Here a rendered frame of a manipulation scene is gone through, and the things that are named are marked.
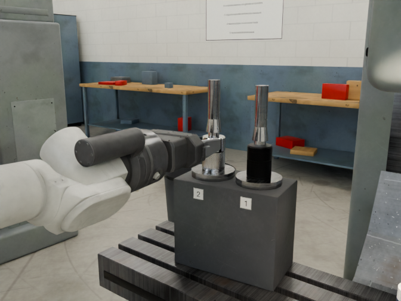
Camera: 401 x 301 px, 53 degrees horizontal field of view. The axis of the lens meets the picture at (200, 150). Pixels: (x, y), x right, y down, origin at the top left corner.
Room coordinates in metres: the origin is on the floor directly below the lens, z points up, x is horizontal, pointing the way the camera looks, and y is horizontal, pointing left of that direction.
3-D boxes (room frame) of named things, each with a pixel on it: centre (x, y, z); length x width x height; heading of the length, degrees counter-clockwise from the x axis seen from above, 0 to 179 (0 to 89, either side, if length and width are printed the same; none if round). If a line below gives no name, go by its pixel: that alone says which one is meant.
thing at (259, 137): (0.74, -0.11, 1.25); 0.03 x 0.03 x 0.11
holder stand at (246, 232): (0.77, -0.07, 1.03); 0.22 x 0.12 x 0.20; 60
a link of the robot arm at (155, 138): (0.63, 0.08, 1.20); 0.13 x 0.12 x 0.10; 58
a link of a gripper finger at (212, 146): (0.68, -0.02, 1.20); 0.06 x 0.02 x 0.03; 148
